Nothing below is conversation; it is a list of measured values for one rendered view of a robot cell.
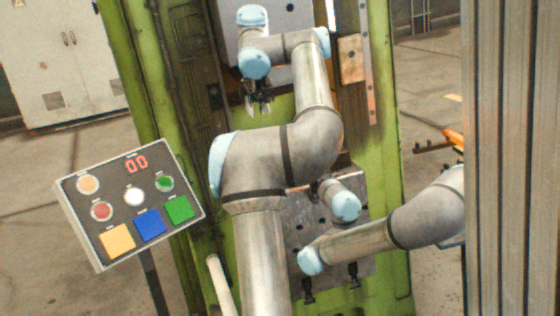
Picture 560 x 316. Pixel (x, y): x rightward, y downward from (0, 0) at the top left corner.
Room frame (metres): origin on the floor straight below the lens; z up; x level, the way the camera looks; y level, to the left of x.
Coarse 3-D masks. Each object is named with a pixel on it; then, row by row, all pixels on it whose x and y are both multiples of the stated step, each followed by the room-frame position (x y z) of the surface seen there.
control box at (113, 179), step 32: (128, 160) 1.40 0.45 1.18; (160, 160) 1.44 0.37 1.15; (64, 192) 1.28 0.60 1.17; (96, 192) 1.31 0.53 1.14; (160, 192) 1.38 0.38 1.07; (192, 192) 1.42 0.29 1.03; (96, 224) 1.25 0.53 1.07; (128, 224) 1.28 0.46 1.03; (96, 256) 1.20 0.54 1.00; (128, 256) 1.23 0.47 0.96
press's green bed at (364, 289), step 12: (372, 276) 1.61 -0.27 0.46; (336, 288) 1.58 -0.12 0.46; (348, 288) 1.59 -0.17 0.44; (360, 288) 1.60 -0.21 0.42; (372, 288) 1.61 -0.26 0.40; (300, 300) 1.54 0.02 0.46; (312, 300) 1.56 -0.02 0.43; (324, 300) 1.56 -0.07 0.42; (336, 300) 1.57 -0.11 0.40; (348, 300) 1.59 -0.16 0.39; (360, 300) 1.60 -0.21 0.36; (372, 300) 1.61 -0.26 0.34; (300, 312) 1.54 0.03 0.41; (312, 312) 1.55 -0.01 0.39; (324, 312) 1.57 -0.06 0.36; (336, 312) 1.58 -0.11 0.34; (348, 312) 1.64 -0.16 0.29; (360, 312) 1.64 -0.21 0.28; (372, 312) 1.61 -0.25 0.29
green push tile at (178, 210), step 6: (180, 198) 1.38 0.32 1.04; (186, 198) 1.39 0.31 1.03; (168, 204) 1.36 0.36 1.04; (174, 204) 1.37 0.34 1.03; (180, 204) 1.37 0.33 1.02; (186, 204) 1.38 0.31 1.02; (168, 210) 1.35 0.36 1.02; (174, 210) 1.35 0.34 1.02; (180, 210) 1.36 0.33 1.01; (186, 210) 1.37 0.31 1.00; (192, 210) 1.38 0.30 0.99; (174, 216) 1.34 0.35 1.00; (180, 216) 1.35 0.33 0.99; (186, 216) 1.36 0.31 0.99; (192, 216) 1.36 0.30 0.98; (174, 222) 1.33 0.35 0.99; (180, 222) 1.34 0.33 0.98
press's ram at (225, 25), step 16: (208, 0) 1.72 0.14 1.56; (224, 0) 1.59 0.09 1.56; (240, 0) 1.60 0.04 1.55; (256, 0) 1.61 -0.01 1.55; (272, 0) 1.62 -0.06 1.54; (288, 0) 1.63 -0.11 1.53; (304, 0) 1.64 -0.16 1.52; (224, 16) 1.58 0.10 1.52; (272, 16) 1.62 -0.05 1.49; (288, 16) 1.63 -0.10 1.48; (304, 16) 1.64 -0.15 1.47; (224, 32) 1.58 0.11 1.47; (272, 32) 1.62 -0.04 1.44; (288, 32) 1.63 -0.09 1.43; (224, 48) 1.61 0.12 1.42
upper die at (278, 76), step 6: (228, 66) 1.92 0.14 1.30; (234, 66) 1.79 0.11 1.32; (282, 66) 1.62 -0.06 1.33; (288, 66) 1.62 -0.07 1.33; (228, 72) 1.94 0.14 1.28; (234, 72) 1.81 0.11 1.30; (240, 72) 1.70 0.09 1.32; (270, 72) 1.61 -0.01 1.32; (276, 72) 1.61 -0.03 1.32; (282, 72) 1.62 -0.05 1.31; (288, 72) 1.62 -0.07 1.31; (234, 78) 1.83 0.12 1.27; (240, 78) 1.72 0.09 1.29; (270, 78) 1.61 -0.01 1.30; (276, 78) 1.61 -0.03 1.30; (282, 78) 1.62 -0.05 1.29; (288, 78) 1.62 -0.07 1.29; (276, 84) 1.61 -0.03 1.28; (282, 84) 1.62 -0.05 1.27
